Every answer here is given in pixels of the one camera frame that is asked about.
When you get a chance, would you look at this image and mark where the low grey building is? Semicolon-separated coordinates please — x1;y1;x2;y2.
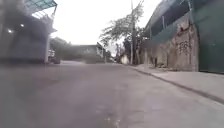
49;36;108;64

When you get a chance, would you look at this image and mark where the leafy tree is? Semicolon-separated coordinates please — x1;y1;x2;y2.
99;4;146;48

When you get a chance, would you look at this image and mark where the tall pole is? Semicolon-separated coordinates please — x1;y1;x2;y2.
129;0;136;66

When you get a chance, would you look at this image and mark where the grey asphalt road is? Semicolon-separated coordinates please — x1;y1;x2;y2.
0;61;224;128

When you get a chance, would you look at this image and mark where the building with green cladding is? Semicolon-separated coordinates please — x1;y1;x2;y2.
143;0;194;43

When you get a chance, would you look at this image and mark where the pale concrete pavement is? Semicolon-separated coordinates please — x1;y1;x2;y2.
128;63;224;105

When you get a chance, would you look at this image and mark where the building with glass canopy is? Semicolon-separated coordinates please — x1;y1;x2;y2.
0;0;58;65

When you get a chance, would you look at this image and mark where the green sheet fence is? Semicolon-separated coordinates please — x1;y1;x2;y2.
189;0;224;75

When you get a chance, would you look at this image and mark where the weathered wall with graffiti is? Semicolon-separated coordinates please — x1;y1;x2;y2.
138;13;200;73

